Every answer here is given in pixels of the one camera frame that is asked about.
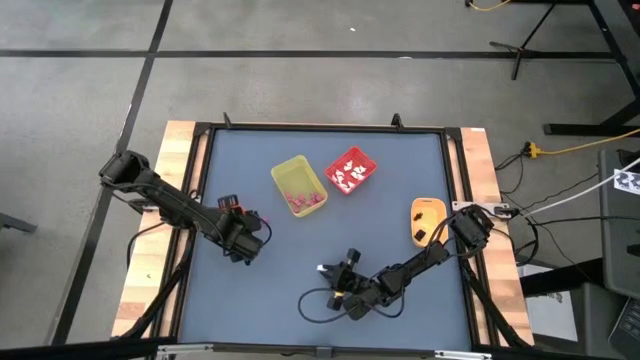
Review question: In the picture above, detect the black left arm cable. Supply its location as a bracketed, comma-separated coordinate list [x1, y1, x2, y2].
[255, 216, 274, 247]

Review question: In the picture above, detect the black floor stand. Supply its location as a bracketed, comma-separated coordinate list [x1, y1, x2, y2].
[543, 0, 640, 137]

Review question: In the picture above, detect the grey equipment case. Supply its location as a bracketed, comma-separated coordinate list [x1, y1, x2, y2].
[598, 148, 640, 301]

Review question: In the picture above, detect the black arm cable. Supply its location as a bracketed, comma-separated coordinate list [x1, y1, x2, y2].
[297, 286, 407, 325]
[255, 216, 274, 247]

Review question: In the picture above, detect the dark keyboard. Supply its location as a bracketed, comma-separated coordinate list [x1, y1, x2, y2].
[607, 297, 640, 359]

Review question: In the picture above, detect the white paper sheet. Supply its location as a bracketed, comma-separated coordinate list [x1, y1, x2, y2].
[519, 264, 581, 344]

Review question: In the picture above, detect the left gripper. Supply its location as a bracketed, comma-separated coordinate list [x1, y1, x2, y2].
[214, 207, 266, 265]

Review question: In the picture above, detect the silver metal bracket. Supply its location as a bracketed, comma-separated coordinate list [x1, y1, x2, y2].
[433, 349, 494, 360]
[156, 342, 215, 360]

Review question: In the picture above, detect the amber handled plastic bin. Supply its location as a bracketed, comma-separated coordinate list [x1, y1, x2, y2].
[410, 196, 450, 249]

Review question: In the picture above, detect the wooden side board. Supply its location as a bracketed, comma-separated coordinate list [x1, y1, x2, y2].
[110, 119, 211, 339]
[447, 127, 536, 346]

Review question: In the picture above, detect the white frame plate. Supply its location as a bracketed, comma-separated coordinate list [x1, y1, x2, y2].
[451, 200, 510, 212]

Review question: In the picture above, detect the white cable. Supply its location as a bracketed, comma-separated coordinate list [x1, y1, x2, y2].
[519, 157, 640, 219]

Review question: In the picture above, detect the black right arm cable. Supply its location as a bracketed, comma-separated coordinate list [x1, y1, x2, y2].
[297, 286, 407, 325]

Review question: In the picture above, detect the yellow translucent plastic bin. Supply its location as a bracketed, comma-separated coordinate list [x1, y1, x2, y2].
[270, 154, 330, 219]

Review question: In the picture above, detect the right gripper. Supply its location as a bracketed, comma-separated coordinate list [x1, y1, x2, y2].
[317, 263, 389, 322]

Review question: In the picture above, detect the black white marker tag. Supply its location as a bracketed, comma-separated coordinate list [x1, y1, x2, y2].
[613, 168, 640, 196]

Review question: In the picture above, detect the yellow extension cable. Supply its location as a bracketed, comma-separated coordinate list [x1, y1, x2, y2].
[537, 128, 640, 156]
[464, 0, 514, 12]

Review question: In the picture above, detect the black floor cable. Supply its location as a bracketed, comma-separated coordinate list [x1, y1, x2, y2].
[494, 152, 606, 269]

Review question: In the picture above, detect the black beam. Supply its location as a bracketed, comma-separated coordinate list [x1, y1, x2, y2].
[0, 337, 179, 360]

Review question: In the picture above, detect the black tripod stand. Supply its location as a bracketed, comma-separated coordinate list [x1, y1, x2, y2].
[488, 2, 561, 81]

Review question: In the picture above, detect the red slotted plastic basket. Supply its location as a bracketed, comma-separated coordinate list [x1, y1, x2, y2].
[324, 145, 379, 196]

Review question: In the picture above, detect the dark grey furniture foot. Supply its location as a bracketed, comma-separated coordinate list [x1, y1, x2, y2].
[0, 212, 39, 235]

